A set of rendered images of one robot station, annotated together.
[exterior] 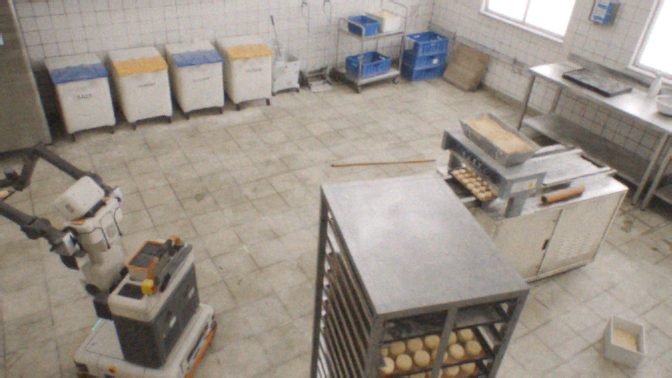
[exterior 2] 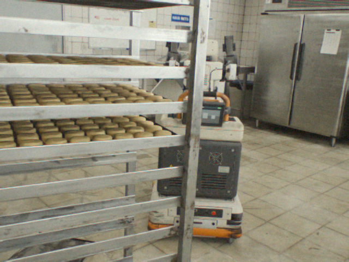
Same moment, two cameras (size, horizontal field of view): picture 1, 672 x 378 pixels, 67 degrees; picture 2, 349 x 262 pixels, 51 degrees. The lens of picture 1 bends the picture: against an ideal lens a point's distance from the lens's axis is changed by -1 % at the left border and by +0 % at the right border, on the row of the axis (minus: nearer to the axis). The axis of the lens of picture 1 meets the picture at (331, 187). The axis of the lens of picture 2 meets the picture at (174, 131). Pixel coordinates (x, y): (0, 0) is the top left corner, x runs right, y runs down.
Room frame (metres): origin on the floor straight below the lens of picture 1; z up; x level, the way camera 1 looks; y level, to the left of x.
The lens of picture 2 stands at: (1.47, -1.32, 1.31)
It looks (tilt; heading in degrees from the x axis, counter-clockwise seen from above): 14 degrees down; 79
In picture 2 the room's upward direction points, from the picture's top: 3 degrees clockwise
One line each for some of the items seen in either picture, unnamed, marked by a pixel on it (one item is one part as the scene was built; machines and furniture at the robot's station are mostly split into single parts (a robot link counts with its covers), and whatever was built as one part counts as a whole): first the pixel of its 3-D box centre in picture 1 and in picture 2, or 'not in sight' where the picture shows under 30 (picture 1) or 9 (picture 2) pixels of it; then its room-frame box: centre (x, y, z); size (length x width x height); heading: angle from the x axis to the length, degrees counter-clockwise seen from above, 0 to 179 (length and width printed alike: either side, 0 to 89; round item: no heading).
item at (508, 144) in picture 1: (496, 136); not in sight; (3.13, -1.10, 1.28); 0.54 x 0.27 x 0.06; 26
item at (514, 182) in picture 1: (487, 169); not in sight; (3.13, -1.10, 1.01); 0.72 x 0.33 x 0.34; 26
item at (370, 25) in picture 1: (362, 25); not in sight; (6.93, -0.25, 0.88); 0.40 x 0.30 x 0.16; 36
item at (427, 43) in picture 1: (424, 43); not in sight; (7.53, -1.23, 0.50); 0.60 x 0.40 x 0.20; 125
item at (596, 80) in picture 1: (597, 80); not in sight; (5.34, -2.81, 0.93); 0.60 x 0.40 x 0.01; 34
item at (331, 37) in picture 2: not in sight; (330, 41); (4.27, 3.12, 1.39); 0.22 x 0.03 x 0.31; 123
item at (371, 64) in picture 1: (368, 64); not in sight; (7.08, -0.39, 0.29); 0.56 x 0.38 x 0.20; 131
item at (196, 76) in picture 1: (195, 80); not in sight; (5.81, 1.77, 0.38); 0.64 x 0.54 x 0.77; 32
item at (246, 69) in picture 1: (245, 72); not in sight; (6.16, 1.22, 0.38); 0.64 x 0.54 x 0.77; 30
